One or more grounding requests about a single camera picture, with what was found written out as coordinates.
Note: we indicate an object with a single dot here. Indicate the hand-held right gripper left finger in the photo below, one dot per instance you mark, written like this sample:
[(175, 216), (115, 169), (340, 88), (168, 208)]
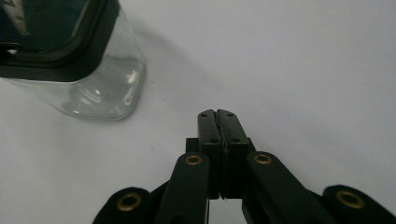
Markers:
[(209, 130)]

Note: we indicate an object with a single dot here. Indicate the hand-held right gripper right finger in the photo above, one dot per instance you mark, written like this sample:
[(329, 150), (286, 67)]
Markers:
[(235, 130)]

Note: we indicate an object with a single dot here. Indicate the clear glass jar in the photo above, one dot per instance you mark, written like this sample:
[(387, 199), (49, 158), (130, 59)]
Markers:
[(107, 84)]

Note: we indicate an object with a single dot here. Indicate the black jar lid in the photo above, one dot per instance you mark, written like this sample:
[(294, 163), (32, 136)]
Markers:
[(62, 43)]

